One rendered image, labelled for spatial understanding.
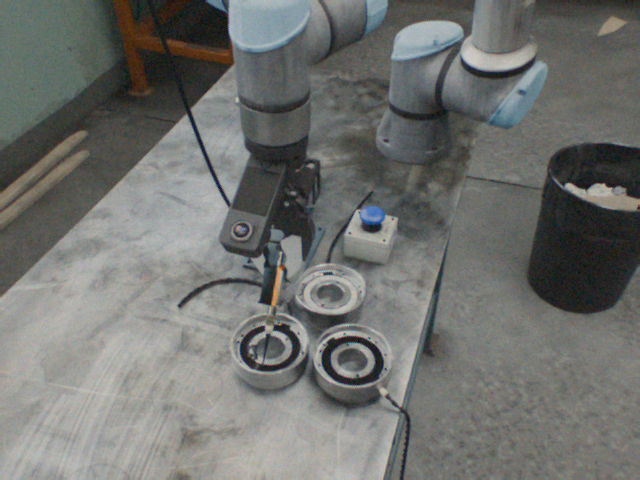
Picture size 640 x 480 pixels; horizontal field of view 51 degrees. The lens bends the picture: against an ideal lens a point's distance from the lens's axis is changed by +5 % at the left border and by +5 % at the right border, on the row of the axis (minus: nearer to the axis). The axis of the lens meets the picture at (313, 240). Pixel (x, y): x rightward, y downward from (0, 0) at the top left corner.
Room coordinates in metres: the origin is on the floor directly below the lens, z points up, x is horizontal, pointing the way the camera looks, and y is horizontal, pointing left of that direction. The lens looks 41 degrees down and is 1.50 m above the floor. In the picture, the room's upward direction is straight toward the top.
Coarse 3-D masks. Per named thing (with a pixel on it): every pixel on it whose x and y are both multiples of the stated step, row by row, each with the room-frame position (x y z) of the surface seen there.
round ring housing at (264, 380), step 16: (256, 320) 0.60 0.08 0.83; (288, 320) 0.60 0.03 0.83; (256, 336) 0.58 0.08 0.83; (272, 336) 0.58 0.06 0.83; (304, 336) 0.58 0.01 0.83; (256, 352) 0.55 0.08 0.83; (288, 352) 0.55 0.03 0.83; (304, 352) 0.54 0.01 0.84; (240, 368) 0.52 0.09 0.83; (288, 368) 0.51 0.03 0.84; (304, 368) 0.53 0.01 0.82; (256, 384) 0.51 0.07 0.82; (272, 384) 0.51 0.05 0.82
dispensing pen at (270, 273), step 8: (280, 240) 0.61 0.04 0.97; (280, 248) 0.60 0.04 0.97; (280, 256) 0.60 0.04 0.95; (280, 264) 0.60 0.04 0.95; (264, 272) 0.58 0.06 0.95; (272, 272) 0.58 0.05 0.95; (264, 280) 0.57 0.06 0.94; (272, 280) 0.57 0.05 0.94; (264, 288) 0.57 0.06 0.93; (272, 288) 0.57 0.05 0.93; (264, 296) 0.56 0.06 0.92; (272, 296) 0.56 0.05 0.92; (272, 312) 0.56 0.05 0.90; (272, 320) 0.56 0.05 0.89; (272, 328) 0.55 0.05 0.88; (264, 352) 0.54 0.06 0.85; (264, 360) 0.53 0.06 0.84
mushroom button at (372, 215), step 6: (366, 210) 0.80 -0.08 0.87; (372, 210) 0.80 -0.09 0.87; (378, 210) 0.80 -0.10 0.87; (360, 216) 0.79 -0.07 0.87; (366, 216) 0.78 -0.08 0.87; (372, 216) 0.78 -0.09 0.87; (378, 216) 0.78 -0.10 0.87; (384, 216) 0.79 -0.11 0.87; (366, 222) 0.78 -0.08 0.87; (372, 222) 0.78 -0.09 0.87; (378, 222) 0.78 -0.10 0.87
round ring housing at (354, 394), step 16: (320, 336) 0.57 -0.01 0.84; (336, 336) 0.58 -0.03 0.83; (368, 336) 0.58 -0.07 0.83; (320, 352) 0.55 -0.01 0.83; (336, 352) 0.55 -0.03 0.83; (352, 352) 0.56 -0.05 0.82; (368, 352) 0.55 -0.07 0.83; (384, 352) 0.55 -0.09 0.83; (320, 368) 0.52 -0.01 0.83; (336, 368) 0.52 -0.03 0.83; (368, 368) 0.52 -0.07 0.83; (384, 368) 0.53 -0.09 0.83; (320, 384) 0.51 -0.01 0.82; (336, 384) 0.49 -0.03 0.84; (368, 384) 0.49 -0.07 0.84; (384, 384) 0.50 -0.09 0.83; (352, 400) 0.49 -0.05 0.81; (368, 400) 0.50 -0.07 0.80
